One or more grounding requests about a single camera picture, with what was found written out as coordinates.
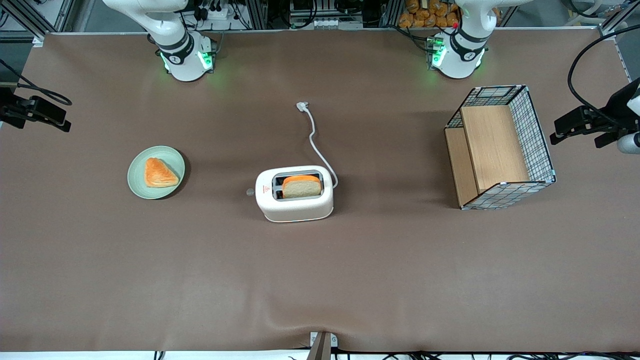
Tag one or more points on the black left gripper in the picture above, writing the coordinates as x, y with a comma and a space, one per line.
613, 109

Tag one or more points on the white two-slot toaster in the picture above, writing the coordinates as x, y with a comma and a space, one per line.
300, 210

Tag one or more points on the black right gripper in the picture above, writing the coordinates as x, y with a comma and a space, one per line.
10, 108

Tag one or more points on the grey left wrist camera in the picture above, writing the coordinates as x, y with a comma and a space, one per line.
629, 144

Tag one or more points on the bread slice with orange crust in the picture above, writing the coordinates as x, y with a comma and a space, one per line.
302, 189

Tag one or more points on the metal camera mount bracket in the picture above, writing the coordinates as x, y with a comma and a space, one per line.
322, 347

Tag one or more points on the aluminium profile frame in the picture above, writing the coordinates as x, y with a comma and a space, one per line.
612, 22
37, 30

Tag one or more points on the white terminal block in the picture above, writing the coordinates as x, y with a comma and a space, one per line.
335, 23

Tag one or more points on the bag of bread rolls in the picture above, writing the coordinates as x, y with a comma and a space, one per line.
425, 17

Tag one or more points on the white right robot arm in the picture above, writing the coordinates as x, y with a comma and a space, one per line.
185, 60

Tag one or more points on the white power strip with plugs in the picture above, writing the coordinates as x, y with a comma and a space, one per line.
215, 14

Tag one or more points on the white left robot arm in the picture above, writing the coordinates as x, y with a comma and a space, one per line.
462, 57

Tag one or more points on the pale green round plate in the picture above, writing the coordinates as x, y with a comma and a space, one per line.
137, 180

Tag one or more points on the triangular orange pastry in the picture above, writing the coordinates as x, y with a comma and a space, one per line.
159, 174

